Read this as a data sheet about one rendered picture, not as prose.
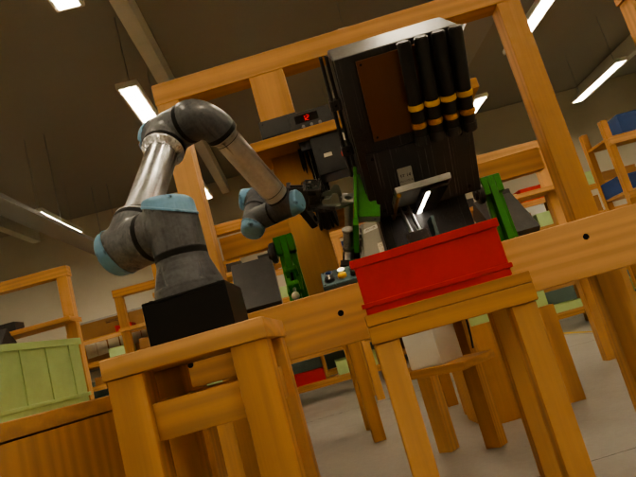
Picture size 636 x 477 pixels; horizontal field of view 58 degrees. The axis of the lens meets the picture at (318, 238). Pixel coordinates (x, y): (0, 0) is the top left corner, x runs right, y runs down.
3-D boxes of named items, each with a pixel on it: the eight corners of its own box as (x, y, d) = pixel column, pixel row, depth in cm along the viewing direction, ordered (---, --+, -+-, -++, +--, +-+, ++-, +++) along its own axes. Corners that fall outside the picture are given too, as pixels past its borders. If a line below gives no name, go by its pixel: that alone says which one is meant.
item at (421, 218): (485, 256, 190) (454, 160, 196) (397, 281, 191) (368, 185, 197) (475, 262, 208) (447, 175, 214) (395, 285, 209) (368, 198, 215)
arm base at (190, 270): (220, 281, 119) (209, 237, 120) (149, 302, 117) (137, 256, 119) (229, 290, 133) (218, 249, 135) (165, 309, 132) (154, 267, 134)
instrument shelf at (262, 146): (479, 86, 209) (476, 76, 209) (241, 156, 212) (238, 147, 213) (468, 112, 233) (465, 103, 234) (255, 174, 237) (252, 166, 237)
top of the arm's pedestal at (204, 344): (267, 336, 107) (262, 315, 108) (101, 382, 107) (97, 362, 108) (286, 336, 139) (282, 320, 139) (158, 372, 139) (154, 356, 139)
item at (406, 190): (452, 182, 161) (450, 171, 161) (397, 198, 161) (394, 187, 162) (436, 210, 199) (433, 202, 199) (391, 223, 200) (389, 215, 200)
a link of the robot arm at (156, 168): (127, 239, 123) (179, 93, 160) (79, 261, 129) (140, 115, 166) (167, 270, 130) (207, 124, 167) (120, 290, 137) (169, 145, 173)
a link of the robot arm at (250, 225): (262, 217, 176) (266, 192, 183) (234, 230, 181) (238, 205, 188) (277, 233, 181) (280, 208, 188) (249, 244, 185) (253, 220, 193)
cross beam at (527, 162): (545, 167, 223) (538, 146, 225) (223, 260, 228) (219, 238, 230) (541, 171, 228) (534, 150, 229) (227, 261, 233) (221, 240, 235)
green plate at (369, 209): (380, 231, 178) (379, 165, 181) (353, 232, 178) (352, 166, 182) (380, 237, 189) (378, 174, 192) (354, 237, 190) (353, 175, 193)
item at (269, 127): (300, 128, 217) (295, 111, 218) (262, 139, 218) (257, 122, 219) (302, 134, 224) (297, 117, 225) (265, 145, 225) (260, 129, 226)
